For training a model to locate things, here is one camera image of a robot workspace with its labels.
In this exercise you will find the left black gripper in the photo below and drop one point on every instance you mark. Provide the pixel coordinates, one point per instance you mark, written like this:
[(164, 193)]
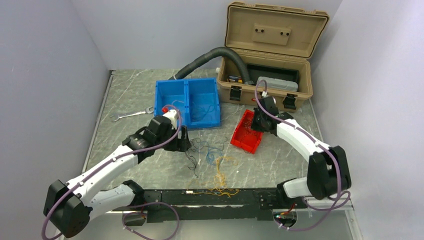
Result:
[(181, 144)]

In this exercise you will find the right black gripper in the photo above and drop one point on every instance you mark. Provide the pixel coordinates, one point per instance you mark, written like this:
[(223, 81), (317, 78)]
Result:
[(254, 126)]

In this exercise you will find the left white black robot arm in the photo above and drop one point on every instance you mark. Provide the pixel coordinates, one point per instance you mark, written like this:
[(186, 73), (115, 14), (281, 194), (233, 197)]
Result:
[(71, 205)]

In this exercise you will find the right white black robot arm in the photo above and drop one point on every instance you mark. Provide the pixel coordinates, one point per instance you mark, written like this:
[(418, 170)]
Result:
[(327, 171)]

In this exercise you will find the red plastic bin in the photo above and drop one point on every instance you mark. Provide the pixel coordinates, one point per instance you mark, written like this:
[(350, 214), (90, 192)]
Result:
[(244, 137)]

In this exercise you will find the grey plastic case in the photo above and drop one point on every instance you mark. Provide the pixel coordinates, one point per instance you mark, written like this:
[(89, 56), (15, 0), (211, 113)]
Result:
[(281, 84)]

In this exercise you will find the blue two-compartment bin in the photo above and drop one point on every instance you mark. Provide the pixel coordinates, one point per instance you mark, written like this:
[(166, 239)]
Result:
[(196, 99)]

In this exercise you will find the small colourful box in toolbox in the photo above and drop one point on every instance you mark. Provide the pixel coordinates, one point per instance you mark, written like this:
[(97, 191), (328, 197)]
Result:
[(235, 79)]

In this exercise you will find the silver combination wrench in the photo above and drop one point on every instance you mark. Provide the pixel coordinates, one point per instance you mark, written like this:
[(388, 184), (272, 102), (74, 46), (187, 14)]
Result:
[(117, 116)]

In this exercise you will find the tan open toolbox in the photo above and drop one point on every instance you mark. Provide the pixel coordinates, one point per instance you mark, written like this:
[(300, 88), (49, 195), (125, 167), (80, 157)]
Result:
[(277, 36)]

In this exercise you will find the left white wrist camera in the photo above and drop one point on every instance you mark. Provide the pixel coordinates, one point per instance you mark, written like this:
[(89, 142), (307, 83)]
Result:
[(173, 115)]

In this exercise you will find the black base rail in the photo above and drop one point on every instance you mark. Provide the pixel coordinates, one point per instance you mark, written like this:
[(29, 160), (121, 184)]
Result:
[(202, 204)]

